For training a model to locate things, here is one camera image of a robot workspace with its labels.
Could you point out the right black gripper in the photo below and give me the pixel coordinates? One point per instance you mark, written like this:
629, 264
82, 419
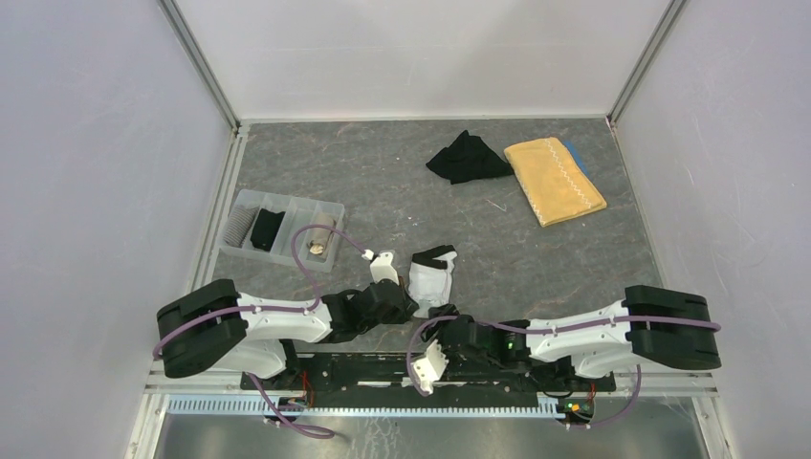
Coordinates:
443, 310

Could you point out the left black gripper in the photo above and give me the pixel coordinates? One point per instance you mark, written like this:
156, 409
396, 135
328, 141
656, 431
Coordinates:
405, 310

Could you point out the white underwear black waistband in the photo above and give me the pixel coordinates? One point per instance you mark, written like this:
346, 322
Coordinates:
430, 278

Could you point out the black underwear beige waistband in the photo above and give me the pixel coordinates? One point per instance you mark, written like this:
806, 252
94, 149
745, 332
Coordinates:
266, 228

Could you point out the clear plastic organizer box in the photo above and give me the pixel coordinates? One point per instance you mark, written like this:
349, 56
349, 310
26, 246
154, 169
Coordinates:
290, 244

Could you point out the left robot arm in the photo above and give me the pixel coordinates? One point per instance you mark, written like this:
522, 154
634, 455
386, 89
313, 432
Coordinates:
215, 327

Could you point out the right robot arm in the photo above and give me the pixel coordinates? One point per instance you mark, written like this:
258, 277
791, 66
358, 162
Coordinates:
653, 324

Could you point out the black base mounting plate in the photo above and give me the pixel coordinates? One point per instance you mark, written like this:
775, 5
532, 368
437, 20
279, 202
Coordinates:
381, 380

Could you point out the beige rolled cloth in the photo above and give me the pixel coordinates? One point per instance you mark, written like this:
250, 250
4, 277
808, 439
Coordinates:
320, 235

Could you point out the grey striped rolled cloth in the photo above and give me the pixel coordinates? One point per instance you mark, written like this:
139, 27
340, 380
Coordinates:
239, 223

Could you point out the folded yellow towel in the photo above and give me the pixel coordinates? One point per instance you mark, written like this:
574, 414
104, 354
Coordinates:
556, 188

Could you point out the blue cloth under towel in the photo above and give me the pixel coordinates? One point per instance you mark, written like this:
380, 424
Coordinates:
576, 157

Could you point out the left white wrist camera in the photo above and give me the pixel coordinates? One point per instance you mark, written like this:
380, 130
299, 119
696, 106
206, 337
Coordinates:
381, 266

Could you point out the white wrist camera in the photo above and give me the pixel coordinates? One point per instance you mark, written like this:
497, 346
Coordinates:
381, 266
429, 368

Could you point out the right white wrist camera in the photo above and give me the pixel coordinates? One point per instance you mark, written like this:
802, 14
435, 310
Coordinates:
429, 368

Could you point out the aluminium frame rail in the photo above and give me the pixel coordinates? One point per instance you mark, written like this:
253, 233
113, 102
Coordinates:
224, 393

